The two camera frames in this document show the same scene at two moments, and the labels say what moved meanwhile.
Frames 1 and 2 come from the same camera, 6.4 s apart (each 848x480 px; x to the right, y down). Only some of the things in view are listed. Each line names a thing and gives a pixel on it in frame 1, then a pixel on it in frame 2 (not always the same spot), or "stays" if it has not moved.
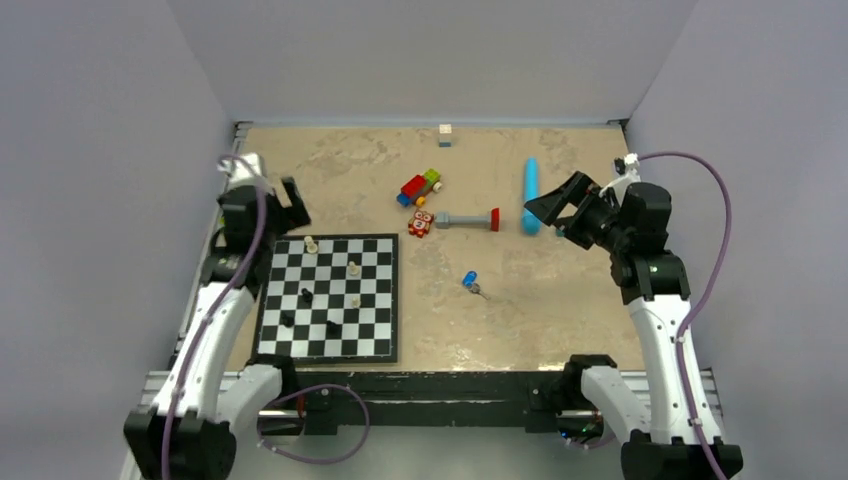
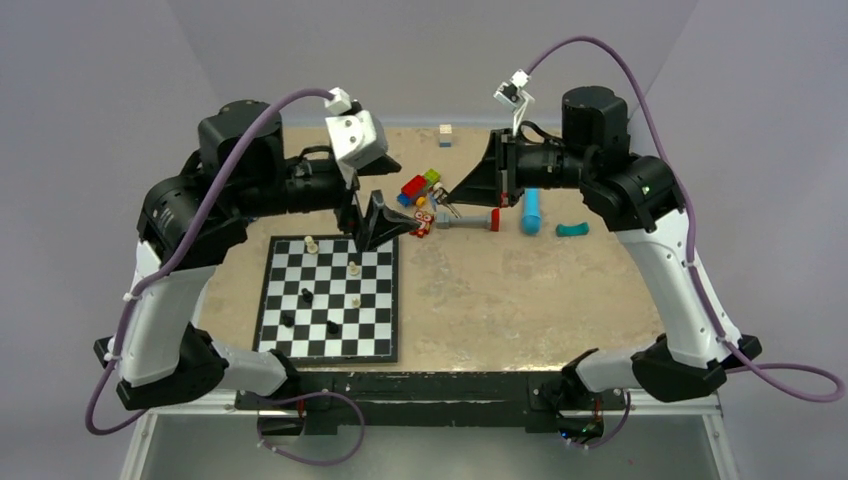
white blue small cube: x=445 y=135 stays
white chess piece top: x=311 y=246 stays
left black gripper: x=289 y=217 -> x=380 y=221
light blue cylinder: x=530 y=224 stays
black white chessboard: x=330 y=299 stays
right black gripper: x=584 y=193 -> x=495 y=180
